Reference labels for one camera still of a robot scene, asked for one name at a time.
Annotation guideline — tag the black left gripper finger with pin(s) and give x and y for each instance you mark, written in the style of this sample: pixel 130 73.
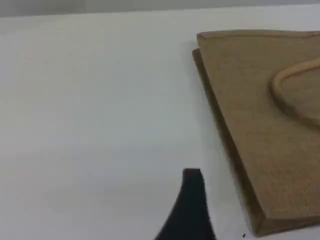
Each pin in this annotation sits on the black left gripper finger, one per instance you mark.
pixel 190 215

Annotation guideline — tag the brown jute tote bag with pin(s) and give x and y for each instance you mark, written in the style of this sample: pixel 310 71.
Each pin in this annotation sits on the brown jute tote bag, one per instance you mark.
pixel 255 112

